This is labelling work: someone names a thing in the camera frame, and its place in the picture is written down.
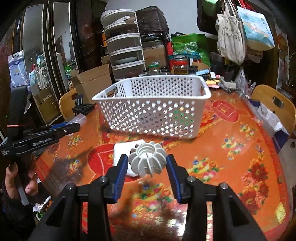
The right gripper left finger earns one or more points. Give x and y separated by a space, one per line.
98 195

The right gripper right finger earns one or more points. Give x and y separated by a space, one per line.
193 192

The white cloth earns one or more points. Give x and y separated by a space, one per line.
124 148

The white ribbed round object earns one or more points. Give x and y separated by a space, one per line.
147 159

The person left hand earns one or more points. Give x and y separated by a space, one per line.
29 182

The wooden chair left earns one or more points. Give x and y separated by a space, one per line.
67 103

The wooden chair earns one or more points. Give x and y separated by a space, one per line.
67 103
277 103

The black phone holder clamp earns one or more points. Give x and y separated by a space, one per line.
81 107

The white perforated plastic basket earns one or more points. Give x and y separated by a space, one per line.
160 105

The light blue pouch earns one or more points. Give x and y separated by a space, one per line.
202 72

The red lid pickle jar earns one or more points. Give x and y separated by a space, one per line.
180 65

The wooden chair right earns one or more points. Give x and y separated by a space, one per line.
277 103

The green lid glass jar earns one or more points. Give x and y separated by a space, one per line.
153 68

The cardboard box behind jars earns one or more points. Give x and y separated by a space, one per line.
155 54

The green shopping bag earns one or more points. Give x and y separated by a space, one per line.
194 46

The stacked white drawer unit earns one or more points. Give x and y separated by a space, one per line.
124 43

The beige canvas tote bag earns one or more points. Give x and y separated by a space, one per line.
231 43

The blue illustrated paper bag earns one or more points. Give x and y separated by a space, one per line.
257 31

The black plastic bag bundle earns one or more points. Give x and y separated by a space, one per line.
152 22

